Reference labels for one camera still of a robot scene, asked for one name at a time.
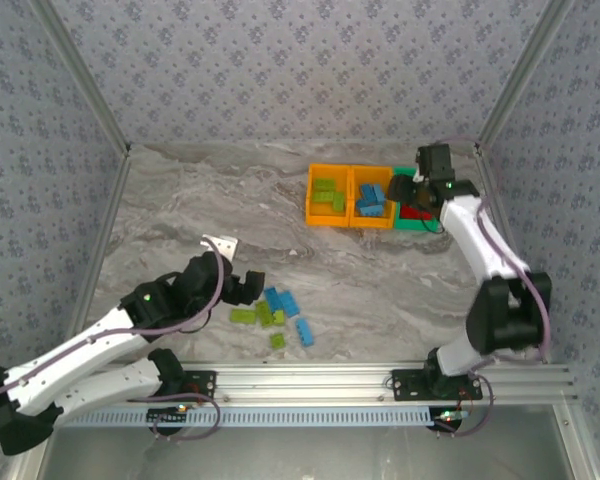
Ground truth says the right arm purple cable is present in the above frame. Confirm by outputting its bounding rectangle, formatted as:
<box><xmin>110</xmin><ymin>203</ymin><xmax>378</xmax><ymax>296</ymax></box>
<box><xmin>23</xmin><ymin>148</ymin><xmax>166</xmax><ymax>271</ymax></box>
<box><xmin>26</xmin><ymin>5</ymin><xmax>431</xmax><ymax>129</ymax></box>
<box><xmin>437</xmin><ymin>135</ymin><xmax>554</xmax><ymax>439</ymax></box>

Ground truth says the small black controller board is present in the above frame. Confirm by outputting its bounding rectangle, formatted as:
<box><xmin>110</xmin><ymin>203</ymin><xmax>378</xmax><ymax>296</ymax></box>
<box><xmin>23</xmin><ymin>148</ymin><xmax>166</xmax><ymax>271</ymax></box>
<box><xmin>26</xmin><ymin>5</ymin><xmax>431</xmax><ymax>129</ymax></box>
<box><xmin>432</xmin><ymin>408</ymin><xmax>469</xmax><ymax>433</ymax></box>
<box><xmin>147</xmin><ymin>406</ymin><xmax>189</xmax><ymax>423</ymax></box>

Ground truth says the green plastic bin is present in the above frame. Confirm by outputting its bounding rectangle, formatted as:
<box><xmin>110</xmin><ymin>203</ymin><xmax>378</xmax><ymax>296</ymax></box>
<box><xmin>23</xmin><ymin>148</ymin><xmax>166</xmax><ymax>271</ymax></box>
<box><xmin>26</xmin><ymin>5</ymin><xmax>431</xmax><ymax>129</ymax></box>
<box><xmin>392</xmin><ymin>166</ymin><xmax>444</xmax><ymax>234</ymax></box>

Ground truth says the aluminium frame leg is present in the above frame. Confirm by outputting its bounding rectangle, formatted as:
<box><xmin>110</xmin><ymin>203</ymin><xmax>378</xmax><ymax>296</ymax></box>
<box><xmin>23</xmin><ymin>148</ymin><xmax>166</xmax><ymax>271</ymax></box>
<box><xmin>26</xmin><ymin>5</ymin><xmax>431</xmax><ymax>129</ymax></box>
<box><xmin>4</xmin><ymin>447</ymin><xmax>49</xmax><ymax>480</ymax></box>
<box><xmin>553</xmin><ymin>404</ymin><xmax>599</xmax><ymax>480</ymax></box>

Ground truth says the grey metal lower panel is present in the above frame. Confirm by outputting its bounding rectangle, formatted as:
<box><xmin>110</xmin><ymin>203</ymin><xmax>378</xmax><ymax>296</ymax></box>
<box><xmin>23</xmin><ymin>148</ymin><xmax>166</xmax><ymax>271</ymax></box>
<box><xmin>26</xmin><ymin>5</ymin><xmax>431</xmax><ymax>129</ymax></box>
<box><xmin>32</xmin><ymin>425</ymin><xmax>579</xmax><ymax>480</ymax></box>

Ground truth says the aluminium frame post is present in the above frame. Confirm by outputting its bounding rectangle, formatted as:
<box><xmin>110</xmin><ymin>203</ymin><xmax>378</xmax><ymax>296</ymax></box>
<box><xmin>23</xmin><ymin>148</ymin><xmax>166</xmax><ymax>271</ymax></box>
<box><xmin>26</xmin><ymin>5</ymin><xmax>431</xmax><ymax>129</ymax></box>
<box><xmin>28</xmin><ymin>0</ymin><xmax>133</xmax><ymax>154</ymax></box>
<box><xmin>473</xmin><ymin>0</ymin><xmax>580</xmax><ymax>154</ymax></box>

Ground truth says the wide aluminium frame rail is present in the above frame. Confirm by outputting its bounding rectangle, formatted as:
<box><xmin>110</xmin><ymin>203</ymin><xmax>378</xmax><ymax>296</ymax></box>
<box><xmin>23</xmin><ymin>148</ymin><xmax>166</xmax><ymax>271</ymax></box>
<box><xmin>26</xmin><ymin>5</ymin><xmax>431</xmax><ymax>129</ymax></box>
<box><xmin>33</xmin><ymin>363</ymin><xmax>579</xmax><ymax>405</ymax></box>

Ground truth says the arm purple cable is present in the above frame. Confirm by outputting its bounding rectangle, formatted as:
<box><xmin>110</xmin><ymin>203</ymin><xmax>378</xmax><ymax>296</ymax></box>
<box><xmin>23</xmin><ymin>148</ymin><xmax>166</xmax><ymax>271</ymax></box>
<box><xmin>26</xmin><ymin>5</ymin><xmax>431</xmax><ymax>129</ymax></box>
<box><xmin>437</xmin><ymin>135</ymin><xmax>554</xmax><ymax>439</ymax></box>
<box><xmin>0</xmin><ymin>238</ymin><xmax>226</xmax><ymax>442</ymax></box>

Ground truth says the orange plastic bin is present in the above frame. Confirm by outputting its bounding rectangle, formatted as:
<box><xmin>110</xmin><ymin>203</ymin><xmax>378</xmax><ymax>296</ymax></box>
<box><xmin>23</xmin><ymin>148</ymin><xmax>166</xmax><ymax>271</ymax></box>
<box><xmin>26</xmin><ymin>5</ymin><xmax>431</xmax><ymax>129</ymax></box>
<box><xmin>348</xmin><ymin>164</ymin><xmax>398</xmax><ymax>229</ymax></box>
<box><xmin>304</xmin><ymin>163</ymin><xmax>354</xmax><ymax>228</ymax></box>

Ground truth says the slotted light blue cable duct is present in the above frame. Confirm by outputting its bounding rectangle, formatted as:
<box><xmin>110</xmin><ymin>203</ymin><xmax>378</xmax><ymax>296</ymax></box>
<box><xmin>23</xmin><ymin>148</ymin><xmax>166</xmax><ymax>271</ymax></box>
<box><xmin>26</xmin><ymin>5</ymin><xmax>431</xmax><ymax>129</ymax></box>
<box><xmin>53</xmin><ymin>405</ymin><xmax>434</xmax><ymax>429</ymax></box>

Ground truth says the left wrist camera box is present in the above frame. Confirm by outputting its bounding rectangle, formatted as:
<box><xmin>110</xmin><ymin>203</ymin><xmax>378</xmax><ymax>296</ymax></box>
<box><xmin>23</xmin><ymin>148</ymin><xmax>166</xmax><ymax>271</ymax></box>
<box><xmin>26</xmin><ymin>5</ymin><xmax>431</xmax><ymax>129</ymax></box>
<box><xmin>200</xmin><ymin>234</ymin><xmax>239</xmax><ymax>262</ymax></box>

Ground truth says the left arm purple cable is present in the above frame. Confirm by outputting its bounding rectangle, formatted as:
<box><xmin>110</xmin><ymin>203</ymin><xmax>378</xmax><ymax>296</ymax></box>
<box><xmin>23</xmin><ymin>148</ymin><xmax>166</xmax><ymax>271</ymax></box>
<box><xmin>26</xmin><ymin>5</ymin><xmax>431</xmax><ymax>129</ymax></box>
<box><xmin>0</xmin><ymin>238</ymin><xmax>226</xmax><ymax>442</ymax></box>

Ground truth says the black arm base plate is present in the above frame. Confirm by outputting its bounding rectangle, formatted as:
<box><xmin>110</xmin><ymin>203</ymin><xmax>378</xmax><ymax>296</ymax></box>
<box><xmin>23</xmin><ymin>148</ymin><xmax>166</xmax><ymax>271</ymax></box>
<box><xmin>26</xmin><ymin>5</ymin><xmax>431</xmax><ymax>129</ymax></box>
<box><xmin>179</xmin><ymin>370</ymin><xmax>217</xmax><ymax>403</ymax></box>
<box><xmin>391</xmin><ymin>368</ymin><xmax>483</xmax><ymax>402</ymax></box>

